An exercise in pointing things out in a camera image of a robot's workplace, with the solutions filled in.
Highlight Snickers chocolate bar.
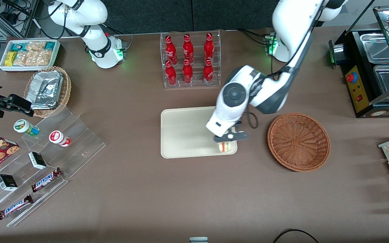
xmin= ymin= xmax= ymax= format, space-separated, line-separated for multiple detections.
xmin=31 ymin=167 xmax=63 ymax=193
xmin=0 ymin=194 xmax=34 ymax=221

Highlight light wicker basket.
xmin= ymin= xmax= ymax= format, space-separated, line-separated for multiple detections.
xmin=23 ymin=66 xmax=72 ymax=118

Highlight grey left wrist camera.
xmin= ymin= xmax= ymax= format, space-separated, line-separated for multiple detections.
xmin=213 ymin=131 xmax=249 ymax=143

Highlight white plastic snack bin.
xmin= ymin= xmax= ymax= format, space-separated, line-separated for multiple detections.
xmin=0 ymin=38 xmax=61 ymax=73

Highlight green lidded yoghurt cup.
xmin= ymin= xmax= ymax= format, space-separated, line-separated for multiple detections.
xmin=14 ymin=119 xmax=41 ymax=137

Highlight red lidded yoghurt cup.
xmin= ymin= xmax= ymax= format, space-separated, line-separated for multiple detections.
xmin=49 ymin=130 xmax=72 ymax=147

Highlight silver foil packet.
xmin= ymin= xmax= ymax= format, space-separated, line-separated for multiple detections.
xmin=25 ymin=70 xmax=63 ymax=110

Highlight brown wicker basket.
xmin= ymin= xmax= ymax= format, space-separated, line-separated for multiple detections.
xmin=267 ymin=112 xmax=331 ymax=172

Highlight black table cable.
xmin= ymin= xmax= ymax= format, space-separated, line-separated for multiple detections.
xmin=273 ymin=228 xmax=320 ymax=243

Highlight clear cracker bag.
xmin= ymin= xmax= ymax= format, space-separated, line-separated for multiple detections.
xmin=26 ymin=41 xmax=47 ymax=52
xmin=28 ymin=50 xmax=53 ymax=66
xmin=13 ymin=51 xmax=29 ymax=66

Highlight yellow snack pack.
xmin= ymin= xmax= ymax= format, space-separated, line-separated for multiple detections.
xmin=5 ymin=51 xmax=18 ymax=67

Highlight clear acrylic stepped display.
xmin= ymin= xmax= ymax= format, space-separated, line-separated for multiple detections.
xmin=0 ymin=106 xmax=107 ymax=227

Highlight triangle sandwich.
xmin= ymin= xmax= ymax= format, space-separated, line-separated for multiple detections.
xmin=217 ymin=141 xmax=233 ymax=154

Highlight red cola bottle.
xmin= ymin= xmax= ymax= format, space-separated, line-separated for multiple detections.
xmin=165 ymin=35 xmax=178 ymax=64
xmin=204 ymin=32 xmax=215 ymax=62
xmin=182 ymin=59 xmax=194 ymax=84
xmin=183 ymin=34 xmax=195 ymax=63
xmin=203 ymin=58 xmax=214 ymax=86
xmin=165 ymin=60 xmax=178 ymax=86

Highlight clear acrylic bottle rack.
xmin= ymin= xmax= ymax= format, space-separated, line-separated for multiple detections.
xmin=160 ymin=30 xmax=222 ymax=89

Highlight cream plastic tray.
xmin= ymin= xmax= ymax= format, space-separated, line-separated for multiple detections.
xmin=160 ymin=105 xmax=238 ymax=159

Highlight black food warmer cabinet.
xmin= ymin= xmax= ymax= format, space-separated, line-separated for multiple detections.
xmin=328 ymin=6 xmax=389 ymax=118

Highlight black arm base cables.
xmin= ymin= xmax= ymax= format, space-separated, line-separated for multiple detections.
xmin=102 ymin=23 xmax=133 ymax=46
xmin=238 ymin=28 xmax=270 ymax=47

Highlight small black carton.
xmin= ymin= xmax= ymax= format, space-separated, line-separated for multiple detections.
xmin=0 ymin=174 xmax=19 ymax=192
xmin=28 ymin=152 xmax=48 ymax=170

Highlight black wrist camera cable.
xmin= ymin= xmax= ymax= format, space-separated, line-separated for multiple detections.
xmin=241 ymin=111 xmax=260 ymax=130

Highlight metal frame with cables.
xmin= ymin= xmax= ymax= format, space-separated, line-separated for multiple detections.
xmin=0 ymin=0 xmax=42 ymax=39

